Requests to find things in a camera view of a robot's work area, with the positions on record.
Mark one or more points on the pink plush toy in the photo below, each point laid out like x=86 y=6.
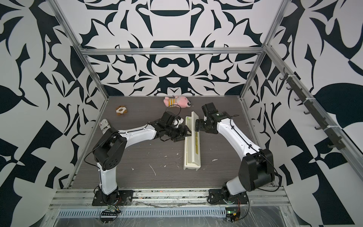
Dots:
x=177 y=101

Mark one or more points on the left circuit board with wires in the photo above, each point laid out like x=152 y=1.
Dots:
x=109 y=215

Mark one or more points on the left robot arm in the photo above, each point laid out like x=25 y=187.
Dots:
x=109 y=150

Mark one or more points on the cream dispenser base tray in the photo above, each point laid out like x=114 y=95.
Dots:
x=188 y=146

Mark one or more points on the circuit board with wires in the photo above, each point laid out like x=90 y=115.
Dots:
x=232 y=214
x=109 y=215

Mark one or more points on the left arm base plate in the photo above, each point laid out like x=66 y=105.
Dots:
x=118 y=198

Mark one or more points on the small white printed package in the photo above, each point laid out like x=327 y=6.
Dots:
x=104 y=126

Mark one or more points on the cream dispenser lid with label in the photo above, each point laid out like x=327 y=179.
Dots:
x=195 y=156

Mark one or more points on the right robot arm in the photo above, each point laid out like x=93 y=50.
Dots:
x=257 y=164

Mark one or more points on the brown white plush toy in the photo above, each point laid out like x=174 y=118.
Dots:
x=121 y=110

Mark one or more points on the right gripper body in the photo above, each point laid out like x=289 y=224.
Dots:
x=203 y=125

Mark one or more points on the right circuit board with wires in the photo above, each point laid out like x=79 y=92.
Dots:
x=232 y=214

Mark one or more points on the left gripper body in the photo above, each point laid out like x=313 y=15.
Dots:
x=177 y=133

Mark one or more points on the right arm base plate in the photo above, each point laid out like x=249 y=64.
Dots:
x=223 y=197

